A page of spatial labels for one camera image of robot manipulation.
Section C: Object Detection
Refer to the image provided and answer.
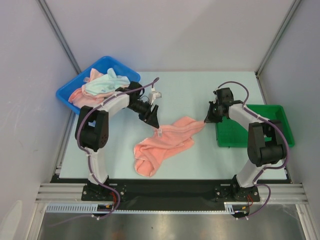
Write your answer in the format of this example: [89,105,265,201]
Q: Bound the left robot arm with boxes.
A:
[75,77,162,200]

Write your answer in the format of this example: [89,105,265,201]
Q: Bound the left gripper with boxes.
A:
[127,100,159,129]

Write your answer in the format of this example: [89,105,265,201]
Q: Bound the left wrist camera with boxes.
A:
[148,91,162,105]

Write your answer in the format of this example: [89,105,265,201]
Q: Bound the pink towel in bin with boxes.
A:
[68,77,115,109]

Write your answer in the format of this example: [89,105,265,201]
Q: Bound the green plastic tray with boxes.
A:
[214,104,296,148]

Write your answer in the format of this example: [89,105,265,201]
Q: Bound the light blue towel in bin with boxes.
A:
[81,68,130,96]

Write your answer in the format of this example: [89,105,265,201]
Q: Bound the aluminium frame rail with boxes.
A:
[35,183,309,205]

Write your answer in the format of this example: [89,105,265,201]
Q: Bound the blue plastic bin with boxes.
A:
[56,56,141,114]

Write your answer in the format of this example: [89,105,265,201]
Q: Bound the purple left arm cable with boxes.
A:
[49,77,161,227]

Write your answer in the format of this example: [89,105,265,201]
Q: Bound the white slotted cable duct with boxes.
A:
[46,203,114,214]

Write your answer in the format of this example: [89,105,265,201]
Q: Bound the pink towel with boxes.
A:
[68,77,115,109]
[133,116,206,178]

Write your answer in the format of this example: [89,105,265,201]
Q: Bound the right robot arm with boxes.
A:
[204,87,290,201]

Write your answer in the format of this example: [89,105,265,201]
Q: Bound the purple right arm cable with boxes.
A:
[216,81,291,221]

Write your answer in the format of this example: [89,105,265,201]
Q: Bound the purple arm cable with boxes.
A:
[216,81,291,221]
[49,77,161,227]

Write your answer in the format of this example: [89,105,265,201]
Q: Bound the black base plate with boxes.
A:
[49,174,292,212]

